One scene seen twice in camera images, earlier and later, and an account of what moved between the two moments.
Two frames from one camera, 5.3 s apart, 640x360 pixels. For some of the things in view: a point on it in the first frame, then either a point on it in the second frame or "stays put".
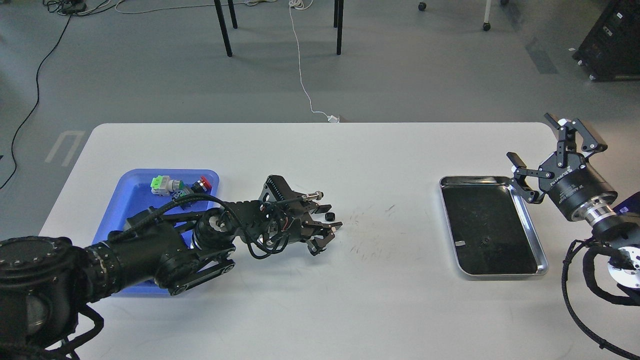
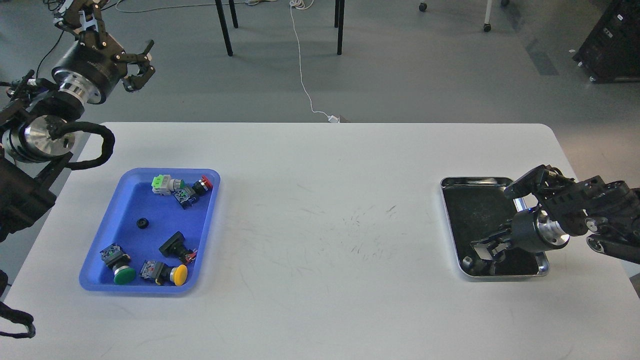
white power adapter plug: [333, 119] stays put
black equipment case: [610, 51] stays put
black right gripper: [573, 188] to [524, 235]
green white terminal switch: [162, 185] stays put
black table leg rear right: [336, 10] stays put
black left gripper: [279, 221] to [92, 65]
